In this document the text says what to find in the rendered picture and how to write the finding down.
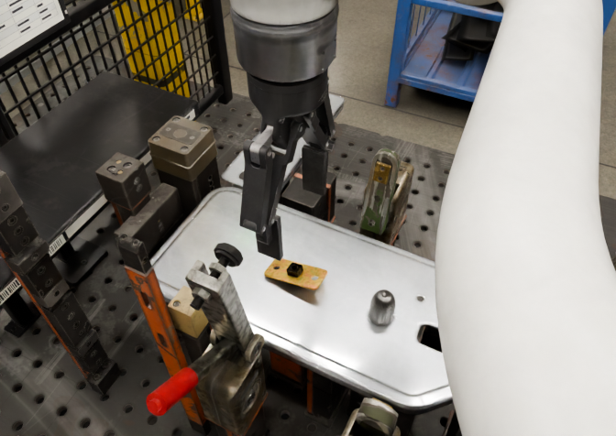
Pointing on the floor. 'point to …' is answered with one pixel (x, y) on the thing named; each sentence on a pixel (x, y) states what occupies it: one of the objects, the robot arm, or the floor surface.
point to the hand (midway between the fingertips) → (292, 210)
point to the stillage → (452, 42)
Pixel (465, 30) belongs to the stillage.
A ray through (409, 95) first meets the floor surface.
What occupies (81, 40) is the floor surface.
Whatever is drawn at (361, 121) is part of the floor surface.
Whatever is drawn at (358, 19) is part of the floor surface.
